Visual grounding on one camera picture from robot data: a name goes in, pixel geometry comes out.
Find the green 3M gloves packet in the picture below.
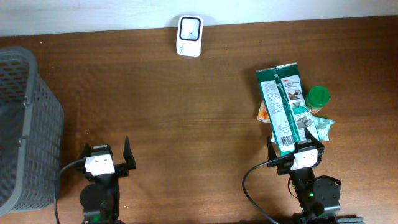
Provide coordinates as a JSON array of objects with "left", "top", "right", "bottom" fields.
[{"left": 256, "top": 63, "right": 320, "bottom": 156}]

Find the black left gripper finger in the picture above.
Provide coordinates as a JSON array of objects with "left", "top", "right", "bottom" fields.
[
  {"left": 123, "top": 136, "right": 136, "bottom": 170},
  {"left": 76, "top": 143, "right": 91, "bottom": 174}
]

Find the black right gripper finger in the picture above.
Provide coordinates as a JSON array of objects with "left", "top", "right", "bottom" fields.
[
  {"left": 267, "top": 136, "right": 277, "bottom": 167},
  {"left": 304, "top": 128, "right": 325, "bottom": 149}
]

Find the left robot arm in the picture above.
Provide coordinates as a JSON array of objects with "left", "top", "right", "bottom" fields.
[{"left": 75, "top": 138, "right": 136, "bottom": 224}]

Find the small orange box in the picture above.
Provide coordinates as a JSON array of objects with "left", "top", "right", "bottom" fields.
[{"left": 257, "top": 101, "right": 271, "bottom": 123}]

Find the mint green tissue pack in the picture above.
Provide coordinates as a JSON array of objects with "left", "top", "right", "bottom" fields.
[{"left": 312, "top": 116, "right": 335, "bottom": 142}]

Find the green capped bottle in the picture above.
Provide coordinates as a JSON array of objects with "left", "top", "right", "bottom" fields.
[{"left": 305, "top": 86, "right": 330, "bottom": 114}]

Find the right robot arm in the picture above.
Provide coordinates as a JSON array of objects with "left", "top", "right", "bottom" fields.
[{"left": 267, "top": 129, "right": 341, "bottom": 224}]

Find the grey plastic mesh basket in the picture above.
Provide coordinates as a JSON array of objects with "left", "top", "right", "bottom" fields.
[{"left": 1, "top": 47, "right": 65, "bottom": 215}]

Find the white cream tube gold cap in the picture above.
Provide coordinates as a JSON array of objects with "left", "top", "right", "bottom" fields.
[{"left": 271, "top": 132, "right": 277, "bottom": 144}]

